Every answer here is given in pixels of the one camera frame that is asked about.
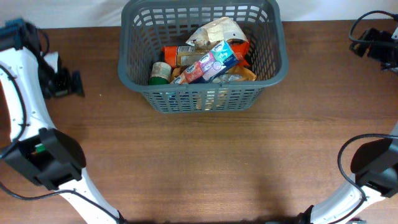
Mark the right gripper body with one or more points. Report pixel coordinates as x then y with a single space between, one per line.
387 55

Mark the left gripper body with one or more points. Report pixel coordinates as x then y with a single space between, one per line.
59 83

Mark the green lid spice jar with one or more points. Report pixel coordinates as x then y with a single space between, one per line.
160 74

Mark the grey plastic basket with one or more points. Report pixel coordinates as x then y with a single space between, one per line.
148 26

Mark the orange cracker package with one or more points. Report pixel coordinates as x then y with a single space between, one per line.
180 56

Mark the orange snack bag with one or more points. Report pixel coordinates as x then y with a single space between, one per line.
239 74

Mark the tissue pocket pack bundle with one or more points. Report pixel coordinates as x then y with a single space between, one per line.
216 62

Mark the beige powder bag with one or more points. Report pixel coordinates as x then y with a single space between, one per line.
210 34

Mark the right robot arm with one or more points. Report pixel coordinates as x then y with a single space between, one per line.
373 178

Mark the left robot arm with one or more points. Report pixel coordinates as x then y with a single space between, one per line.
38 151

